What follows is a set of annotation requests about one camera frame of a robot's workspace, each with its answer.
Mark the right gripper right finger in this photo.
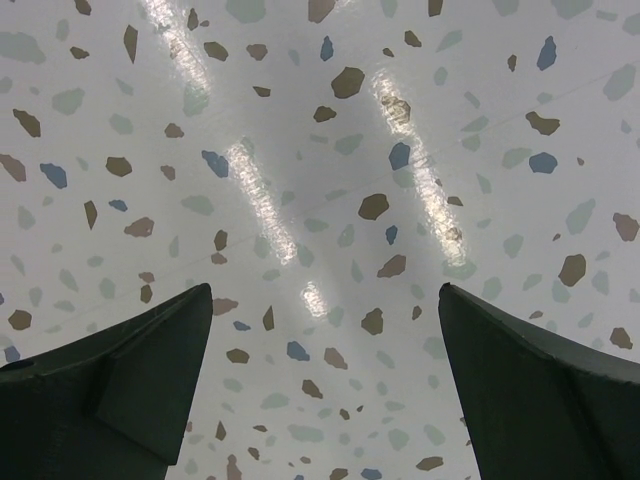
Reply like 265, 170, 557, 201
438, 283, 639, 479

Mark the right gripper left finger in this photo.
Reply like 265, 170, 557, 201
1, 283, 213, 480

